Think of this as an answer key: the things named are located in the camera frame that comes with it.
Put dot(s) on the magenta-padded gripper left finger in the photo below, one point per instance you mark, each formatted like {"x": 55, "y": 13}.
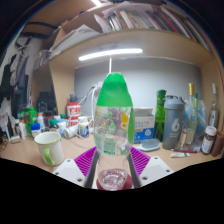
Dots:
{"x": 68, "y": 171}

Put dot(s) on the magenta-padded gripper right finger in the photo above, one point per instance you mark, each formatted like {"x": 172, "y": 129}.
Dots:
{"x": 156, "y": 170}

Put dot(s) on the clear bottle with green cap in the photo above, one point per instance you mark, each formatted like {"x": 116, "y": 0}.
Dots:
{"x": 113, "y": 100}

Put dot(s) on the teal hair brush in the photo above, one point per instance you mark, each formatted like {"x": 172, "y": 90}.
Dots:
{"x": 148, "y": 145}

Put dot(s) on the small white tube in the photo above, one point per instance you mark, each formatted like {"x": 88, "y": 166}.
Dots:
{"x": 180, "y": 154}

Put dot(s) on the white lying pill bottle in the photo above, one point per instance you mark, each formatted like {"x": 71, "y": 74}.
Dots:
{"x": 70, "y": 132}

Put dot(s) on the white and blue carton box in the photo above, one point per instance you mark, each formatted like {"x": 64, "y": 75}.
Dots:
{"x": 145, "y": 125}

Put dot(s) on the white pill bottle blue label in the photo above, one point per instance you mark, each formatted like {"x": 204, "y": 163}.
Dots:
{"x": 83, "y": 127}

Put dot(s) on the grey shaker bottle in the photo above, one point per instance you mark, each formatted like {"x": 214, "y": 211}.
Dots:
{"x": 173, "y": 123}

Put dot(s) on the small white and blue bottle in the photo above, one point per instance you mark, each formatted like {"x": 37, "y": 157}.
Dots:
{"x": 35, "y": 130}

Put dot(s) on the dark green glass bottle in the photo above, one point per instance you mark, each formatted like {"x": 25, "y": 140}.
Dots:
{"x": 160, "y": 116}

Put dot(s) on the yellow-capped clear bottle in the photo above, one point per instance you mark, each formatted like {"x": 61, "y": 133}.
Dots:
{"x": 190, "y": 126}

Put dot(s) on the red and white canister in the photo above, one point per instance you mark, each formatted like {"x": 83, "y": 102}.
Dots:
{"x": 73, "y": 113}

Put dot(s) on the brown pill bottle white cap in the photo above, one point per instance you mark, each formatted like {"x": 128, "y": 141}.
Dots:
{"x": 208, "y": 141}

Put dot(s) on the green plastic container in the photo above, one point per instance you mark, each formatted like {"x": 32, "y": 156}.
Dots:
{"x": 30, "y": 120}

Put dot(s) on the black box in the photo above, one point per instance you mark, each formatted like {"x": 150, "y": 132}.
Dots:
{"x": 46, "y": 101}

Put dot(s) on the clear glass bottle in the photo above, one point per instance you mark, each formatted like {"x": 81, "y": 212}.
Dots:
{"x": 214, "y": 110}

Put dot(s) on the dark hanging clothes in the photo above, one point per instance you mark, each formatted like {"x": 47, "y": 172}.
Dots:
{"x": 15, "y": 83}

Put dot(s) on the white strip light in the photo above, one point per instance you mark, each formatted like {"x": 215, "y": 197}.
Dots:
{"x": 110, "y": 53}

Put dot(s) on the wooden shelf unit with books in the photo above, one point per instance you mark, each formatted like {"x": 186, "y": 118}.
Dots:
{"x": 166, "y": 41}

